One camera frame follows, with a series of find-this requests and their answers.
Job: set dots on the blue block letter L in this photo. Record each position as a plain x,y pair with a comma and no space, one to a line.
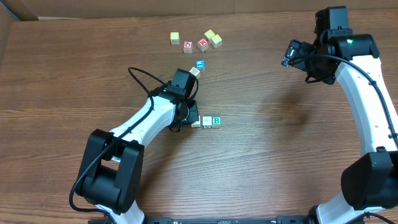
200,65

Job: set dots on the natural block letter X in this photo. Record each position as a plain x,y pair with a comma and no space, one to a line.
196,124

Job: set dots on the yellow block far left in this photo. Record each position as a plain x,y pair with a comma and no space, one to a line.
174,38

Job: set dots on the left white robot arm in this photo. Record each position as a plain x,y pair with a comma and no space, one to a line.
109,178

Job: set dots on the red block letter M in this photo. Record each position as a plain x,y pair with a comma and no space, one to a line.
203,44

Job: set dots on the red block letter O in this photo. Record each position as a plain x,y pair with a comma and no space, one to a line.
188,47

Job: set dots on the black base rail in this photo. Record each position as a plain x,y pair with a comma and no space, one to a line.
278,220

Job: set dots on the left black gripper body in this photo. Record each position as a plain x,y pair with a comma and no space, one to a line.
189,112

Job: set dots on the natural block swirl picture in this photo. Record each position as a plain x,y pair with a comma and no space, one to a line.
207,122

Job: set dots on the natural block letter W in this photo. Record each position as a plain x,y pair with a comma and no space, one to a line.
194,71

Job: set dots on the green block letter B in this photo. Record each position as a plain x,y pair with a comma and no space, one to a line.
216,122

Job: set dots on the yellow block letter G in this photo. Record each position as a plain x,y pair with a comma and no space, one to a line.
209,34

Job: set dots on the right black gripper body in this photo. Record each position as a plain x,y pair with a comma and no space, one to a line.
316,68

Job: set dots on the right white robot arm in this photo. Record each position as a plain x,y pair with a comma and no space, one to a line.
337,55

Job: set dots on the yellow block letter C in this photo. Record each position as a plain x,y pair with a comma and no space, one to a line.
216,41

